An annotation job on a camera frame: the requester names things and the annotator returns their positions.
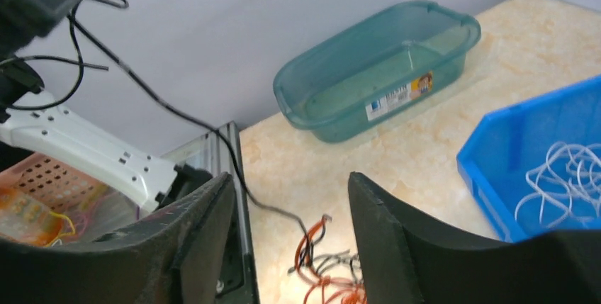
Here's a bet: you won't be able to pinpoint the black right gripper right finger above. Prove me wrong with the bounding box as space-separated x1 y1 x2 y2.
347 172 600 303

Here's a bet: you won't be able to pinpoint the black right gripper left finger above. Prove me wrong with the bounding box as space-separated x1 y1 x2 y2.
1 173 236 303

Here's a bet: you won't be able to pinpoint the black cable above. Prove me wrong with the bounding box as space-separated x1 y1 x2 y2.
0 0 313 265

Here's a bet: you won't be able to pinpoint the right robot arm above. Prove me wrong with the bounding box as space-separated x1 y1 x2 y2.
1 91 600 303

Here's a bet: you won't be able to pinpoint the pink perforated basket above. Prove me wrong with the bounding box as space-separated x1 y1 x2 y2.
1 152 140 247

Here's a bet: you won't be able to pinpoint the blue plastic compartment bin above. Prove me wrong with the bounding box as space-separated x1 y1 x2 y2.
456 77 600 242

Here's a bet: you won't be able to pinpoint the teal plastic basin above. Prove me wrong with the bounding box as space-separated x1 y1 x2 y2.
273 0 481 143

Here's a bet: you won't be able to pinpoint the aluminium frame rail left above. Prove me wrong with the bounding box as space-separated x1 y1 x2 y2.
162 121 259 304

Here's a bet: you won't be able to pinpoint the white cables in bin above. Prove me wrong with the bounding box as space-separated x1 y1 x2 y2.
514 141 601 230

